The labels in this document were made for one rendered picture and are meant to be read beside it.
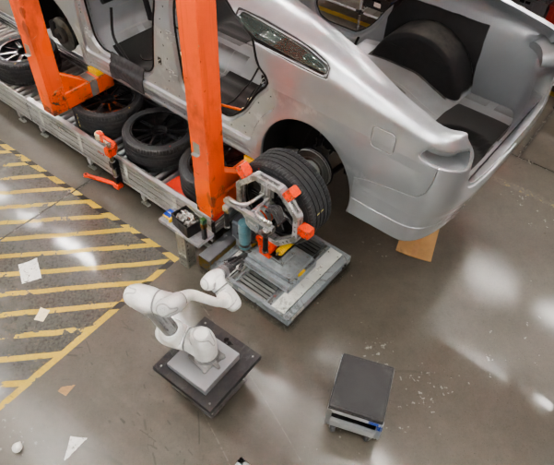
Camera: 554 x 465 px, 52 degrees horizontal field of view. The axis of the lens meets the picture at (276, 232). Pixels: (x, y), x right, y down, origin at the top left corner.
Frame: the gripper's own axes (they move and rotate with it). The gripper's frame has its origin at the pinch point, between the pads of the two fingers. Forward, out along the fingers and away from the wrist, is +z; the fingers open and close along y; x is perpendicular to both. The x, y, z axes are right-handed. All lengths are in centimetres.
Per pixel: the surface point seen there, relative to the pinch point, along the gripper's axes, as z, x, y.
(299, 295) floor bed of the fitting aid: 51, 51, -25
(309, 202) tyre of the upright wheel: 29, -42, -24
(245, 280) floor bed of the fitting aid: 45, 59, 20
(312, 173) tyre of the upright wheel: 43, -55, -16
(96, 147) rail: 56, 20, 200
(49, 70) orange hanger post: 43, -38, 242
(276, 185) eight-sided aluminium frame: 20, -49, -3
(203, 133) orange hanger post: 11, -66, 53
